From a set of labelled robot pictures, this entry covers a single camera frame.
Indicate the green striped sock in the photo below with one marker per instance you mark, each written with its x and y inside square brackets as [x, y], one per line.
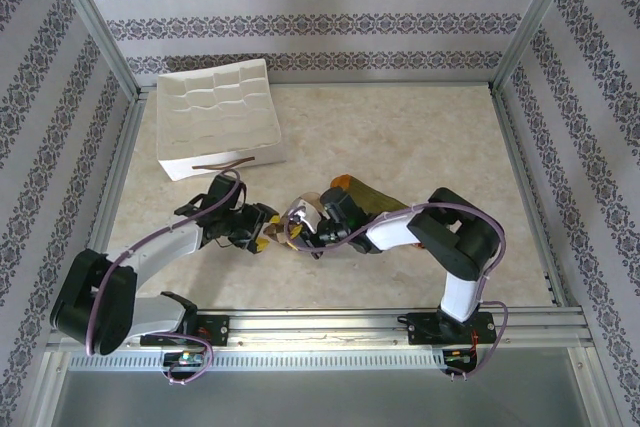
[370, 194]

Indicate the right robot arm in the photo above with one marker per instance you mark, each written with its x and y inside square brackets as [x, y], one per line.
[460, 247]

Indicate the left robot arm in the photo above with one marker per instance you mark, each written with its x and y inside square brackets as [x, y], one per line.
[165, 252]

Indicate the white divided organizer box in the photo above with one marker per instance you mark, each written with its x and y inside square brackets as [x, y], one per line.
[215, 112]

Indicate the small circuit board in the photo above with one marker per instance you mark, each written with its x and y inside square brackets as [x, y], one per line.
[186, 358]
[460, 356]

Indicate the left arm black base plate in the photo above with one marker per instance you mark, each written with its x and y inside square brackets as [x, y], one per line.
[217, 329]

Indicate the long aluminium cross rail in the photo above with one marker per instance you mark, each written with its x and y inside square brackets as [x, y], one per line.
[320, 327]

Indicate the aluminium side rail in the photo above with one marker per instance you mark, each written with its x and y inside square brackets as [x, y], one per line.
[525, 172]
[117, 187]

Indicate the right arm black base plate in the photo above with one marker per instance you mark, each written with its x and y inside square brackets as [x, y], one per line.
[422, 329]

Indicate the aluminium frame post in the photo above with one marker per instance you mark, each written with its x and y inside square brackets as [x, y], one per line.
[535, 17]
[95, 22]

